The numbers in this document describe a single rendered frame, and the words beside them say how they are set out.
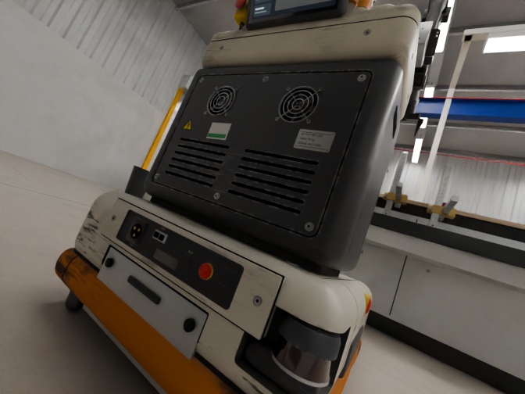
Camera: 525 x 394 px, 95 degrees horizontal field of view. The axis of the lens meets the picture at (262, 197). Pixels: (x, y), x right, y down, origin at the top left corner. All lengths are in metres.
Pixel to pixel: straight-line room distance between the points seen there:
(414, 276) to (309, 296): 1.61
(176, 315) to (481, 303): 1.77
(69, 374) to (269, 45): 0.74
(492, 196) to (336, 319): 9.38
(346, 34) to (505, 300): 1.72
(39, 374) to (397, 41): 0.79
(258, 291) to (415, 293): 1.63
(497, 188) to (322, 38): 9.31
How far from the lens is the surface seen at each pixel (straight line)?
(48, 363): 0.57
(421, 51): 1.15
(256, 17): 0.75
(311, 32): 0.65
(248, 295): 0.34
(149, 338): 0.46
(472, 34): 2.91
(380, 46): 0.56
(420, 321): 1.92
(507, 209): 9.65
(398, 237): 1.73
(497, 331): 1.98
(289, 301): 0.33
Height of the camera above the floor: 0.31
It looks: 8 degrees up
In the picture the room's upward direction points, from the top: 21 degrees clockwise
